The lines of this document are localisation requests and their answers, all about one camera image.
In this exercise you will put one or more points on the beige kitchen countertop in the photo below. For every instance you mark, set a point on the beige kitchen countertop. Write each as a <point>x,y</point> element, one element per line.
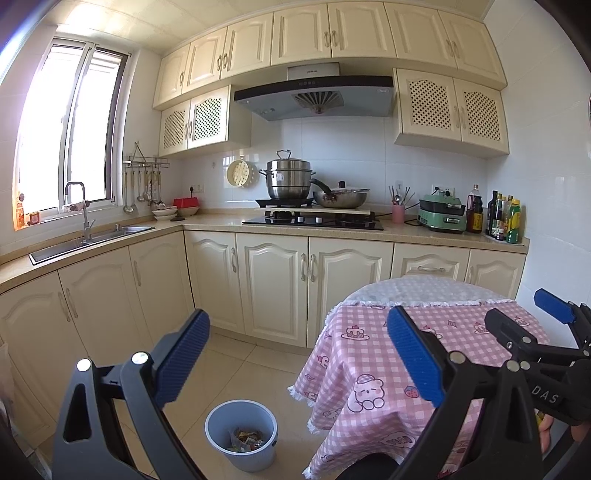
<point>217,224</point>

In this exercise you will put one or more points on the steel kitchen sink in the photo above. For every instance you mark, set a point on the steel kitchen sink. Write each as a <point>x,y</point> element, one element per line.
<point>64,249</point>

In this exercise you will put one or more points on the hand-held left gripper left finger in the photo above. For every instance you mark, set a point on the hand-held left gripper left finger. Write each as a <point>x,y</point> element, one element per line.
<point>184,355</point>

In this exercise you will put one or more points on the pile of snack wrappers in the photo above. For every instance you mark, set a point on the pile of snack wrappers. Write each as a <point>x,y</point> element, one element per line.
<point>247,441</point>

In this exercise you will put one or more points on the stack of white bowls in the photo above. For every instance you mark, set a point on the stack of white bowls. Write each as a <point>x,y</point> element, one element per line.
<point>165,214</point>

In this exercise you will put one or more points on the person's right hand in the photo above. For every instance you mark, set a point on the person's right hand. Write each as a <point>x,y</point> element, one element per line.
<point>545,434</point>

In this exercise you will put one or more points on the cream lower kitchen cabinets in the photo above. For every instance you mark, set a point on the cream lower kitchen cabinets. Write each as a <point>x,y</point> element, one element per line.
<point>272,286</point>

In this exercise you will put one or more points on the green electric cooker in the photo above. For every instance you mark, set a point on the green electric cooker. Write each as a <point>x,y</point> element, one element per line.
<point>441,221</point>

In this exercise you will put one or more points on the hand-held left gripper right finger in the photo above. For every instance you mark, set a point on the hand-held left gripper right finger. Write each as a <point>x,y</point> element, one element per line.
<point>415,355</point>

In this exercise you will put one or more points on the white bowl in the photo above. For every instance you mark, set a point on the white bowl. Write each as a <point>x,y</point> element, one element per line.
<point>189,212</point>

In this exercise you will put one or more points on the cream board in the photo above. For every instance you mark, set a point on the cream board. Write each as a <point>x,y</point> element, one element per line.
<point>323,211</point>

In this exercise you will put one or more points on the grey range hood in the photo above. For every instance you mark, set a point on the grey range hood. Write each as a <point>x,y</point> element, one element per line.
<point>272,99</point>

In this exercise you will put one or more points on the cream lattice door cabinet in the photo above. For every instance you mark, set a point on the cream lattice door cabinet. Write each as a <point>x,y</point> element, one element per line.
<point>450,108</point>
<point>207,117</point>

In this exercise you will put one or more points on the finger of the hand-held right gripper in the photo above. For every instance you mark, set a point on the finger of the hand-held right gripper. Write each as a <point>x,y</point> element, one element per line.
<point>512,330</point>
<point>554,304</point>

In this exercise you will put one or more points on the red plastic container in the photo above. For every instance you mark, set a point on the red plastic container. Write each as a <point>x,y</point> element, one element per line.
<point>186,203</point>

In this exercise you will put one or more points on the small jar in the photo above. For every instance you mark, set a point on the small jar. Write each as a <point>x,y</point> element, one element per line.
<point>34,218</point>

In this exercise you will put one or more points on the steel wok with lid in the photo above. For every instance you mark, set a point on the steel wok with lid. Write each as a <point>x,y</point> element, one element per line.
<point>341,198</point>

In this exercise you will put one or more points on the pink checked tablecloth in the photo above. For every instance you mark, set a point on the pink checked tablecloth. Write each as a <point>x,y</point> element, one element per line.
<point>369,350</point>

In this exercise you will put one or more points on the black gas stove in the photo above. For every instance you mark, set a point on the black gas stove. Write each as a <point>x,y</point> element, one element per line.
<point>314,224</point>

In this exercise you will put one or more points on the dark glass bottle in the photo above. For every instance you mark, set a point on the dark glass bottle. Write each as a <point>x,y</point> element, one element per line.
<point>492,217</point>
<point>498,224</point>

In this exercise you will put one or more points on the cream upper wall cabinets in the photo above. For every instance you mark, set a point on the cream upper wall cabinets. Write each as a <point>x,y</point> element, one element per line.
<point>300,32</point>

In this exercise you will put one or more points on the blue plastic bucket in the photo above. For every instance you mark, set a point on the blue plastic bucket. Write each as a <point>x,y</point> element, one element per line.
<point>221,454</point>

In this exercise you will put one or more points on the pink utensil holder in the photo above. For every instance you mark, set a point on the pink utensil holder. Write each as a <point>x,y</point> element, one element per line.
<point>398,214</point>

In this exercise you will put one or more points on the metal wall utensil rack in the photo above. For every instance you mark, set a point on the metal wall utensil rack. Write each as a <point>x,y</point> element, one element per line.
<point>147,162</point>

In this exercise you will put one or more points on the green bottle yellow cap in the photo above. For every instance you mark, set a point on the green bottle yellow cap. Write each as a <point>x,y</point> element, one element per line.
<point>513,226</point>

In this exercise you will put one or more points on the orange bottle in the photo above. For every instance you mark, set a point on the orange bottle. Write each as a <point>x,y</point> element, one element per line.
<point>20,214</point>

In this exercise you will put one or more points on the steel kitchen faucet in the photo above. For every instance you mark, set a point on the steel kitchen faucet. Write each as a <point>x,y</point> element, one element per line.
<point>85,217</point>

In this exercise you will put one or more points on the cream perforated steamer plate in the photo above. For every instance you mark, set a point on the cream perforated steamer plate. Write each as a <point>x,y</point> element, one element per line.
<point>239,171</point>

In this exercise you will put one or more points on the kitchen window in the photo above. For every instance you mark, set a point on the kitchen window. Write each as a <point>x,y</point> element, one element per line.
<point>78,129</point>

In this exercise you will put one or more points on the person's dark trouser leg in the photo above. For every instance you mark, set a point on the person's dark trouser leg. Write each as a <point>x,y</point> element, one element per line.
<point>369,470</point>

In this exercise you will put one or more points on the row of hanging kitchen utensils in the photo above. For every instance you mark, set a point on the row of hanging kitchen utensils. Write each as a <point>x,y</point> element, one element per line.
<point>129,208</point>

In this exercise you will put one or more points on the large dark sauce bottle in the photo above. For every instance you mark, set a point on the large dark sauce bottle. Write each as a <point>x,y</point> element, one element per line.
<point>474,214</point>

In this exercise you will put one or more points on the steel steamer pot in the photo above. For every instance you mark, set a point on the steel steamer pot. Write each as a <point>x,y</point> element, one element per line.
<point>286,182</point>

